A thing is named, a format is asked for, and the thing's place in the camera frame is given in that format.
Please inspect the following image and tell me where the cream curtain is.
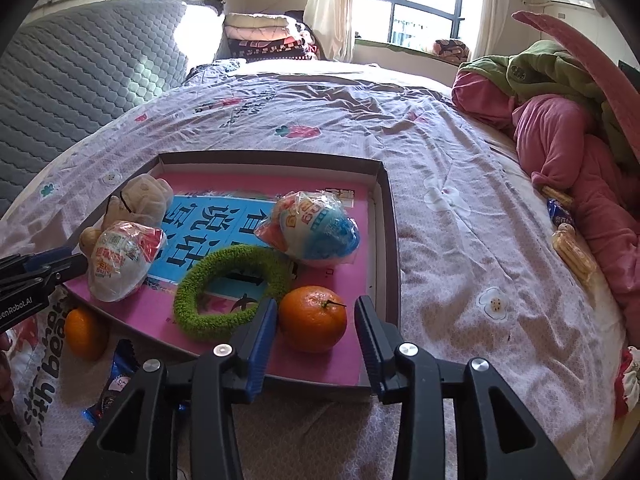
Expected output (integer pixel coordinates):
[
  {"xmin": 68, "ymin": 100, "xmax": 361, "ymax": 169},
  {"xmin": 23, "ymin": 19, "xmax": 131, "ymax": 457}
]
[{"xmin": 305, "ymin": 0, "xmax": 358, "ymax": 63}]

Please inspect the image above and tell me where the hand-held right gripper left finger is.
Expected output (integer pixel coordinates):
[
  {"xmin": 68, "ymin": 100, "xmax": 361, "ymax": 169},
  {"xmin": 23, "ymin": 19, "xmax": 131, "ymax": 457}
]
[{"xmin": 62, "ymin": 297, "xmax": 278, "ymax": 480}]

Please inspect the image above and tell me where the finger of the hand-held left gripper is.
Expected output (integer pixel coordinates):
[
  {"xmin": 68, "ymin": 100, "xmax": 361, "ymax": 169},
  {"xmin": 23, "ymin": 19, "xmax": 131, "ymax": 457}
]
[
  {"xmin": 0, "ymin": 249, "xmax": 74, "ymax": 273},
  {"xmin": 0, "ymin": 255, "xmax": 90, "ymax": 291}
]

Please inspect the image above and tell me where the large yellow snack packet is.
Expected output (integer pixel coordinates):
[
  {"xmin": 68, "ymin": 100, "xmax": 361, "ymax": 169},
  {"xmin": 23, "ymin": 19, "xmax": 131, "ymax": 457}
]
[{"xmin": 552, "ymin": 223, "xmax": 598, "ymax": 279}]

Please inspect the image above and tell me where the blue cookie packet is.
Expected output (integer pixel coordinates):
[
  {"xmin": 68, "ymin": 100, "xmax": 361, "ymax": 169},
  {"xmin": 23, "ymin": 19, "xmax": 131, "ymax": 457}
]
[{"xmin": 82, "ymin": 339, "xmax": 191, "ymax": 427}]

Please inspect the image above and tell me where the cream folded blanket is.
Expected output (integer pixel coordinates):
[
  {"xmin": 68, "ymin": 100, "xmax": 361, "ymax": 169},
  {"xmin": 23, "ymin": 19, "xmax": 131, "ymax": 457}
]
[{"xmin": 223, "ymin": 12, "xmax": 301, "ymax": 32}]

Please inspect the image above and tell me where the white sheer curtain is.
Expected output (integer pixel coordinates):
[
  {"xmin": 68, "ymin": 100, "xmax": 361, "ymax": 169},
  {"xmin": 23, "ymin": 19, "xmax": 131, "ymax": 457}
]
[{"xmin": 472, "ymin": 0, "xmax": 507, "ymax": 61}]

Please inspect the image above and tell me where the small blue snack packet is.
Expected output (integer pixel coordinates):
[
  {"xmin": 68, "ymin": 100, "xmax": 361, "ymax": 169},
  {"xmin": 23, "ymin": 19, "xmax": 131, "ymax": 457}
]
[{"xmin": 546, "ymin": 198, "xmax": 576, "ymax": 228}]

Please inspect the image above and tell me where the blue wrapped toy egg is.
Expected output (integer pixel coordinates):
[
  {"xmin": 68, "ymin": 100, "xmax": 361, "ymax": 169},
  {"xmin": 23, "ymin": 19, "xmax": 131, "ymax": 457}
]
[{"xmin": 254, "ymin": 190, "xmax": 361, "ymax": 267}]

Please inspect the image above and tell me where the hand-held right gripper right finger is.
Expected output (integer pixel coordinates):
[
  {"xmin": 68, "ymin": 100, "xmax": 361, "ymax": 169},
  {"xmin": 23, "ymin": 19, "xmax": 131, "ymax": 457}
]
[{"xmin": 354, "ymin": 296, "xmax": 576, "ymax": 480}]

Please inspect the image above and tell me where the pink and green blanket pile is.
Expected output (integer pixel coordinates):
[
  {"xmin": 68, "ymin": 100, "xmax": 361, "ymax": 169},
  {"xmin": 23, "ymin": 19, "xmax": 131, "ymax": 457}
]
[{"xmin": 452, "ymin": 71, "xmax": 640, "ymax": 328}]

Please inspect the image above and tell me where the red toy egg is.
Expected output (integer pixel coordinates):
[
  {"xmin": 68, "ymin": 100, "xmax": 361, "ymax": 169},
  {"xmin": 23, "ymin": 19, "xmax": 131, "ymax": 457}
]
[{"xmin": 86, "ymin": 220, "xmax": 167, "ymax": 303}]

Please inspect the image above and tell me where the grey quilted mattress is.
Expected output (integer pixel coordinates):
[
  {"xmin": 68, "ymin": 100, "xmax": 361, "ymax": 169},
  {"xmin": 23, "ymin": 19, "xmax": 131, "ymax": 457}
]
[{"xmin": 0, "ymin": 0, "xmax": 226, "ymax": 216}]

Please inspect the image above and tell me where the dark patterned folded blanket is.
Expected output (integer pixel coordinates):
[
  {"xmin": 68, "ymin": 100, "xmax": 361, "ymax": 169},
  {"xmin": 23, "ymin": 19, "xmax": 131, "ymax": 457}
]
[{"xmin": 227, "ymin": 27, "xmax": 318, "ymax": 61}]

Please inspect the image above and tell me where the cream plush toy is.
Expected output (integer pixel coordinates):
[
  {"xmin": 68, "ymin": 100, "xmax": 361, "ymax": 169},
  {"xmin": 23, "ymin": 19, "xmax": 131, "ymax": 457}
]
[{"xmin": 102, "ymin": 174, "xmax": 174, "ymax": 233}]

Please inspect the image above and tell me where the brown cardboard box tray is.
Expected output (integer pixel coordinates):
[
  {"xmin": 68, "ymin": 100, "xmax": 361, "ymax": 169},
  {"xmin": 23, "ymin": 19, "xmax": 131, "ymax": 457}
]
[{"xmin": 62, "ymin": 150, "xmax": 402, "ymax": 395}]

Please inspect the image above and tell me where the orange with stem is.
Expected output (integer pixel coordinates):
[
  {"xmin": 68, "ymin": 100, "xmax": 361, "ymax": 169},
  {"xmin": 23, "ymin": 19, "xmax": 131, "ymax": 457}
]
[{"xmin": 278, "ymin": 285, "xmax": 348, "ymax": 353}]

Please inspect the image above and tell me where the green fuzzy scrunchie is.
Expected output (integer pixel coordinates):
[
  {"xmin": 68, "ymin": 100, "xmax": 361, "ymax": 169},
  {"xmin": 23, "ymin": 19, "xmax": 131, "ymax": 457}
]
[{"xmin": 172, "ymin": 244, "xmax": 293, "ymax": 339}]

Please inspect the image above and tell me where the person's left hand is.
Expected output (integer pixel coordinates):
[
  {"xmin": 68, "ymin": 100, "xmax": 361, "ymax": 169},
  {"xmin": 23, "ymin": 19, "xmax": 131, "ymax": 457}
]
[{"xmin": 0, "ymin": 334, "xmax": 16, "ymax": 406}]

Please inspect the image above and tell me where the small yellow snack packet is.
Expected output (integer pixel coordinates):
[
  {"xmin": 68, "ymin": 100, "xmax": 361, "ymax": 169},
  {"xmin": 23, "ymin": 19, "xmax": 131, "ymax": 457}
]
[{"xmin": 542, "ymin": 186, "xmax": 576, "ymax": 209}]

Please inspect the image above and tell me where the green garment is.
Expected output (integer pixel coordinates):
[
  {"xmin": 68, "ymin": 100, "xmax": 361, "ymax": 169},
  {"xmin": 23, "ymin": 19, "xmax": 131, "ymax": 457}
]
[{"xmin": 459, "ymin": 40, "xmax": 640, "ymax": 171}]

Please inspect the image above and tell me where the window with dark frame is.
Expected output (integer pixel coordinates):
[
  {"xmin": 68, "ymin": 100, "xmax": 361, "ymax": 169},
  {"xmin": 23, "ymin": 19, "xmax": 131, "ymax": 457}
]
[{"xmin": 355, "ymin": 0, "xmax": 481, "ymax": 53}]

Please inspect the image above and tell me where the floral bed sheet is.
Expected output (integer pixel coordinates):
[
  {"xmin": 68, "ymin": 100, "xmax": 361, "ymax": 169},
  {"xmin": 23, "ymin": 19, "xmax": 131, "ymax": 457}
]
[{"xmin": 0, "ymin": 60, "xmax": 640, "ymax": 480}]

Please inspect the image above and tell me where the patterned cloth bundle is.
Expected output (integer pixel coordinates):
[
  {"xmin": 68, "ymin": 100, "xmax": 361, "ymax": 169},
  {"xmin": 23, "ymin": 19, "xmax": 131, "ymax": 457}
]
[{"xmin": 434, "ymin": 38, "xmax": 471, "ymax": 64}]

